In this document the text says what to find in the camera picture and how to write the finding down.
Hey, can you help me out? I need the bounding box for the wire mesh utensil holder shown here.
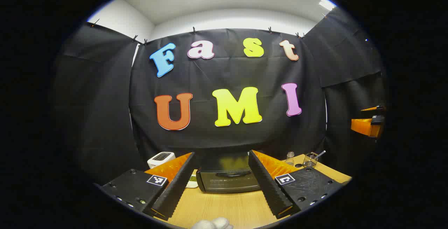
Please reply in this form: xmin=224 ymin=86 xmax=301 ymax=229
xmin=303 ymin=153 xmax=319 ymax=168

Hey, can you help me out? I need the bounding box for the black backdrop cloth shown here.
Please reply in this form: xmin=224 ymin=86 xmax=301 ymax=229
xmin=52 ymin=7 xmax=387 ymax=186

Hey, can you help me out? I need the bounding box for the white toaster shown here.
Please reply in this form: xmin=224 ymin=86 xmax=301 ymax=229
xmin=147 ymin=152 xmax=176 ymax=169

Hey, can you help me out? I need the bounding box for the black electric oven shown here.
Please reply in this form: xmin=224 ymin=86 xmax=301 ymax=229
xmin=196 ymin=154 xmax=261 ymax=193

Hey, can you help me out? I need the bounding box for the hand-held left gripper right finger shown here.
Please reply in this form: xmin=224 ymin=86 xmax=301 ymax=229
xmin=248 ymin=150 xmax=346 ymax=220

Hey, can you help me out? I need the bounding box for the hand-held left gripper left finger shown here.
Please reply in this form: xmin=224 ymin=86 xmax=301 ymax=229
xmin=100 ymin=152 xmax=196 ymax=221

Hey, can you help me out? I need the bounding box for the white divided plate of beans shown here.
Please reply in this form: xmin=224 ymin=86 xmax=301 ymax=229
xmin=185 ymin=173 xmax=199 ymax=188

